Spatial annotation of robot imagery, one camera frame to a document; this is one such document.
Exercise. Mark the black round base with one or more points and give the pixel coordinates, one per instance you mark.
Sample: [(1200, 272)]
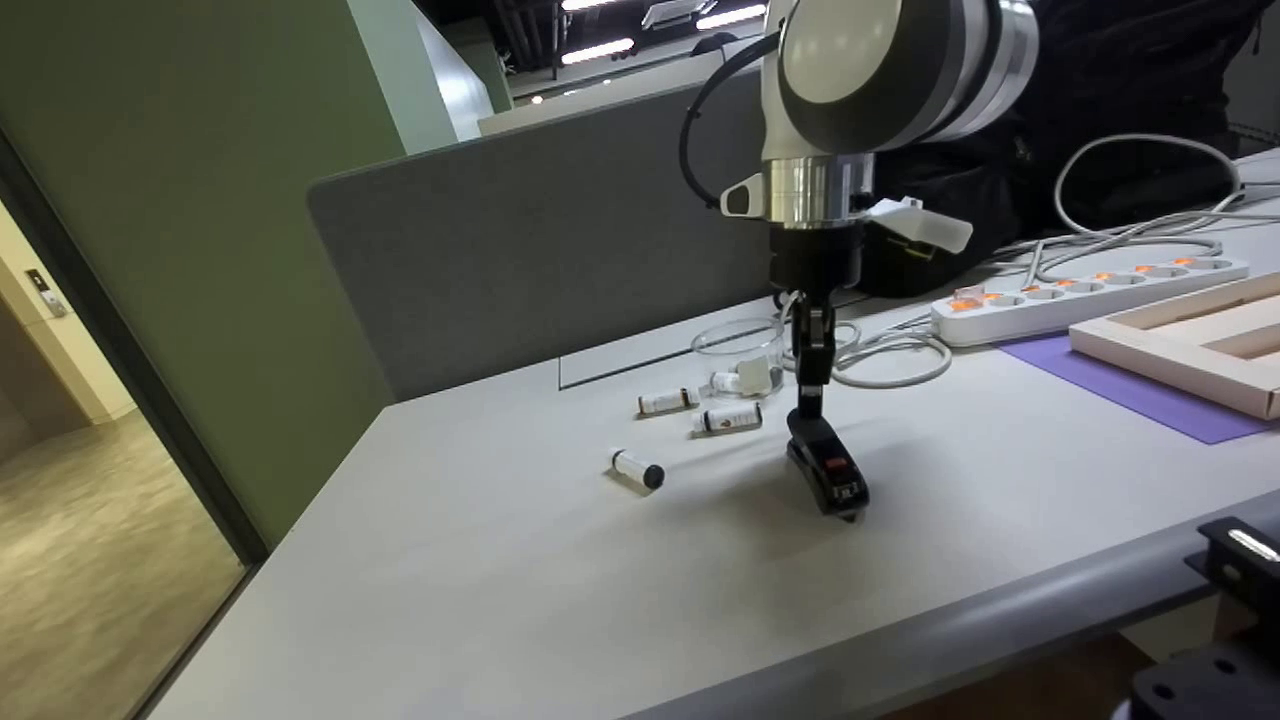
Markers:
[(1214, 684)]

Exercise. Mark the grey desk divider panel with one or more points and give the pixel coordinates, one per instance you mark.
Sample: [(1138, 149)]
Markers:
[(560, 241)]

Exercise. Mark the black stapler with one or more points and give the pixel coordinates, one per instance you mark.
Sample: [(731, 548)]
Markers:
[(831, 465)]

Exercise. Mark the small white cylinder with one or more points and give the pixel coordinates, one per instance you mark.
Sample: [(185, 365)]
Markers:
[(731, 419), (662, 401)]

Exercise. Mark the black clamp device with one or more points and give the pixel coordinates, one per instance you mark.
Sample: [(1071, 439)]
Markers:
[(1246, 555)]

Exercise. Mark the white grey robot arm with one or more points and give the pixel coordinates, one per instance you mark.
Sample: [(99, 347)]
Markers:
[(892, 67)]

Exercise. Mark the purple mat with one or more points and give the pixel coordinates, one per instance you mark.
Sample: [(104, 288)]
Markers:
[(1146, 394)]

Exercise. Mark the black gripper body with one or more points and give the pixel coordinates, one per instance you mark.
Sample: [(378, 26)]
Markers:
[(814, 263)]

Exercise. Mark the light wooden frame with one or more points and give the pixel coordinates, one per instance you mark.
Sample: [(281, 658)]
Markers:
[(1186, 347)]

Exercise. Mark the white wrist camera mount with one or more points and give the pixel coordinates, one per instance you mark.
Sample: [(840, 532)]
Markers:
[(922, 224)]

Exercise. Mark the white cylinder with black cap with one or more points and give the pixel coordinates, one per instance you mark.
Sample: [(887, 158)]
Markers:
[(634, 465)]

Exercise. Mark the large dark bag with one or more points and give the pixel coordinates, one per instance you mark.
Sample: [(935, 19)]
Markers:
[(1133, 80)]

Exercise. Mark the white power strip orange switches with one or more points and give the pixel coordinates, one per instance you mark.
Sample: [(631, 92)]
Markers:
[(1067, 302)]

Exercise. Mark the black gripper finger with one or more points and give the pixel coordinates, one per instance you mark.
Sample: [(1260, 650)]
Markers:
[(826, 348), (807, 352)]

